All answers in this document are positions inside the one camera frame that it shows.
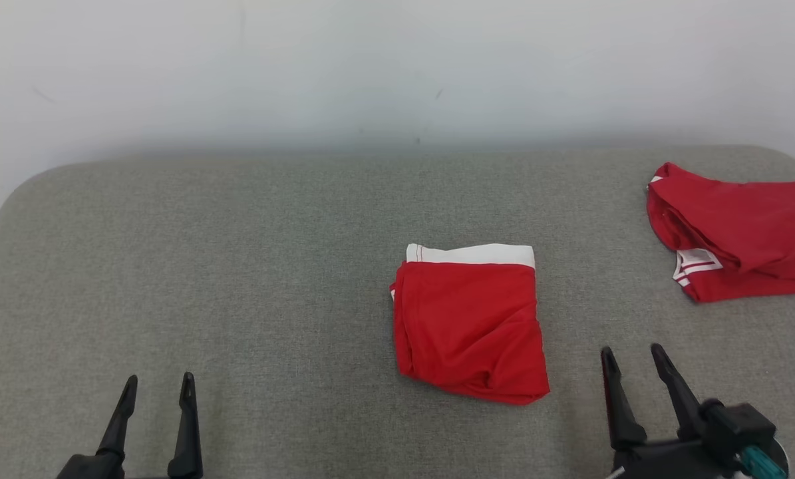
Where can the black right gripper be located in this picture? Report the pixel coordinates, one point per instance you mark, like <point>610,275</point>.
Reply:
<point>663,462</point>

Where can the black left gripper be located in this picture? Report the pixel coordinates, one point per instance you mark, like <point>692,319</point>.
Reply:
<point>91,469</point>

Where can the red Bulls 23 jersey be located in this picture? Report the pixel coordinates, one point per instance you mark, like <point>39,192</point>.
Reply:
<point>470,326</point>

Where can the red Bulls jersey white sleeves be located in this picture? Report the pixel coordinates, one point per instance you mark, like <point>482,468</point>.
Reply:
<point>750,219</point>

